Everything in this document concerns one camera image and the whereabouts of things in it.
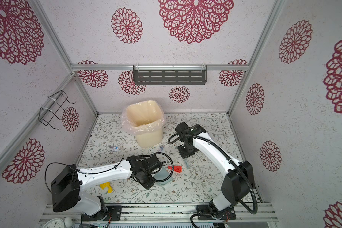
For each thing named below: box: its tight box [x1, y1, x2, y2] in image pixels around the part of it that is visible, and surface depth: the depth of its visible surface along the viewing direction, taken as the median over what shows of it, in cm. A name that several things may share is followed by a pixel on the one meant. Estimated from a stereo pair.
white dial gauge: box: [42, 218, 65, 228], surface depth 69 cm
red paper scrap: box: [167, 165, 182, 173], surface depth 92 cm
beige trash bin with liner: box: [121, 100, 166, 149], surface depth 92 cm
